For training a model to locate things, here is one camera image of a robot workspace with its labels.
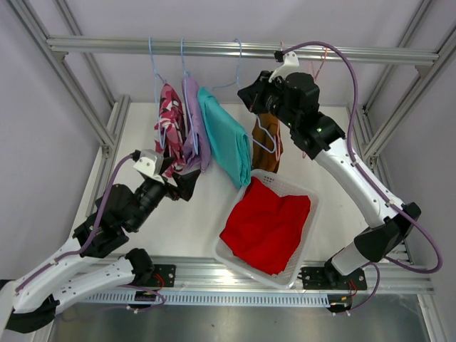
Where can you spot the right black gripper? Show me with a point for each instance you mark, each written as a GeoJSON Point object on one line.
{"type": "Point", "coordinates": [252, 95]}

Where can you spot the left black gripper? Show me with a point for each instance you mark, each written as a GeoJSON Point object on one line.
{"type": "Point", "coordinates": [186, 183]}

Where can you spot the red trousers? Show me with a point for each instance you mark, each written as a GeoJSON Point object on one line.
{"type": "Point", "coordinates": [264, 229]}

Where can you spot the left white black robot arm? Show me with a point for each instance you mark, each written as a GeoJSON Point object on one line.
{"type": "Point", "coordinates": [134, 190]}

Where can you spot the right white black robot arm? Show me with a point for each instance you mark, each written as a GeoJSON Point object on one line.
{"type": "Point", "coordinates": [294, 101]}

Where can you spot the pink floral trousers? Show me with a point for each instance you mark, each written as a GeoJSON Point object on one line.
{"type": "Point", "coordinates": [170, 129]}

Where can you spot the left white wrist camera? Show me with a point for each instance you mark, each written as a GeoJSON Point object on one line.
{"type": "Point", "coordinates": [149, 165]}

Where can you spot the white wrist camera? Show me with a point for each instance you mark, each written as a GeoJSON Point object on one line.
{"type": "Point", "coordinates": [149, 165]}
{"type": "Point", "coordinates": [289, 64]}

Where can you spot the blue wire hanger floral trousers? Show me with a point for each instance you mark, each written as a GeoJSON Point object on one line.
{"type": "Point", "coordinates": [157, 78]}

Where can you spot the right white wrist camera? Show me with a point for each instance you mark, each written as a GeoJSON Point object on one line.
{"type": "Point", "coordinates": [289, 64]}

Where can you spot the aluminium frame left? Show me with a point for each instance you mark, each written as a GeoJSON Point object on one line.
{"type": "Point", "coordinates": [108, 135]}

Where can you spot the aluminium frame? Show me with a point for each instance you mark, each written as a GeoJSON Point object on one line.
{"type": "Point", "coordinates": [419, 155]}
{"type": "Point", "coordinates": [108, 135]}

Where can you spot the aluminium frame right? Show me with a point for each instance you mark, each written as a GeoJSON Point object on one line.
{"type": "Point", "coordinates": [419, 155]}

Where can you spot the blue wire hanger lilac trousers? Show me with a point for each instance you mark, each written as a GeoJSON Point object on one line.
{"type": "Point", "coordinates": [189, 112]}

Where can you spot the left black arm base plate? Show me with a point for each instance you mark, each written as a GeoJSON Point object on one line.
{"type": "Point", "coordinates": [163, 276]}

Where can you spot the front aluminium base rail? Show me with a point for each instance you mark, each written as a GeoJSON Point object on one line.
{"type": "Point", "coordinates": [207, 274]}

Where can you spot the white slotted cable duct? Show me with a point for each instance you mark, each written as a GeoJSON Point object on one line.
{"type": "Point", "coordinates": [211, 298]}

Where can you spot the aluminium hanging rail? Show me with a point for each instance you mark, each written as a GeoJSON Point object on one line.
{"type": "Point", "coordinates": [91, 44]}

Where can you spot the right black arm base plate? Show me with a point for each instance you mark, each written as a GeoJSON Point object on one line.
{"type": "Point", "coordinates": [315, 278]}

